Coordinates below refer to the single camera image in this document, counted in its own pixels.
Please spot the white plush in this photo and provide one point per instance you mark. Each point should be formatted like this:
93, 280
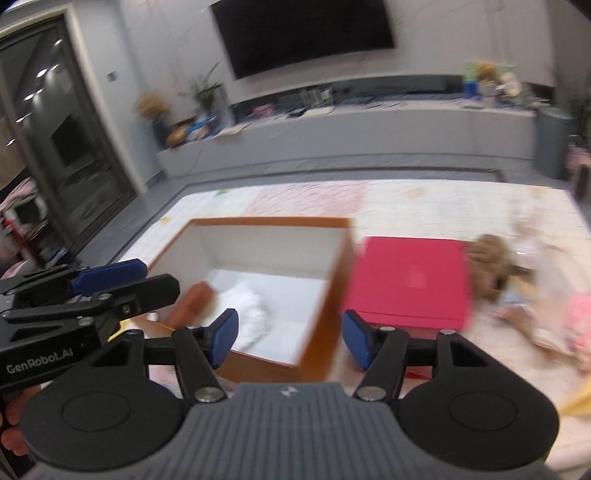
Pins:
244, 309

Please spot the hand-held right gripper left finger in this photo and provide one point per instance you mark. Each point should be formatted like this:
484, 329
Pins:
224, 338

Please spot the wooden box with white inside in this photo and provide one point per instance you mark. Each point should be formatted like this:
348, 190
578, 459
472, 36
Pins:
263, 244

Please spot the pink plush toy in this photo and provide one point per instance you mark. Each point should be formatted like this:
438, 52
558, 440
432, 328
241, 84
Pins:
579, 327

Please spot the doll in pale dress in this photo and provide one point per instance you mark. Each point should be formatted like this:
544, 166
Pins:
519, 302

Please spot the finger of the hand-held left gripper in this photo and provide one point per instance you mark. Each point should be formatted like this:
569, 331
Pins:
147, 288
111, 277

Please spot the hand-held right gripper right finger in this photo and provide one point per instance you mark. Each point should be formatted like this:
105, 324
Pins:
355, 341

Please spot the pile of toys on cabinet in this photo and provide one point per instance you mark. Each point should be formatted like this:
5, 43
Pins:
494, 81

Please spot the green potted plant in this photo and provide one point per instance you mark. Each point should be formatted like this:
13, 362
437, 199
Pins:
205, 90

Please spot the black wall television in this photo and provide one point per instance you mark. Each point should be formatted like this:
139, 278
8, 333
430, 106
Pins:
300, 32

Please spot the reddish brown plush toy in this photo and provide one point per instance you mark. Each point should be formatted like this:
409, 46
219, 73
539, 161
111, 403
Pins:
194, 302

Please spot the white lace blanket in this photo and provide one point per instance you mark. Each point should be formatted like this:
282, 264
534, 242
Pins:
461, 207

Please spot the pink flat box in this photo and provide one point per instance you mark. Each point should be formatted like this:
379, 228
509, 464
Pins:
411, 277

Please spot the blue and yellow toy pile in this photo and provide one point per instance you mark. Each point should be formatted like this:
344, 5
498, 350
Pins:
194, 131

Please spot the glass sliding door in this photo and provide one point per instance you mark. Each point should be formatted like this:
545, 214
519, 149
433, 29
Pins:
64, 138

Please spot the grey trash bin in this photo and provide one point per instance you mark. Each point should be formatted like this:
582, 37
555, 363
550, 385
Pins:
554, 143

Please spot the yellow paper sheet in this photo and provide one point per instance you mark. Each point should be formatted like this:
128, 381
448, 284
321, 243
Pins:
577, 404

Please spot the person's left hand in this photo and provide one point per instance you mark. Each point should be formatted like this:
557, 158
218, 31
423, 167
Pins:
11, 415

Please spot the brown plush dog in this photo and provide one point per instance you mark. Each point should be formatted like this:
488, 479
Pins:
489, 263

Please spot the grey television cabinet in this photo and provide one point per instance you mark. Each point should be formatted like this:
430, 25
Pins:
369, 134

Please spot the yellow flowers in dark vase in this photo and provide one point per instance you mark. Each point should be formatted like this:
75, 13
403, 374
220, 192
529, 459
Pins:
152, 108

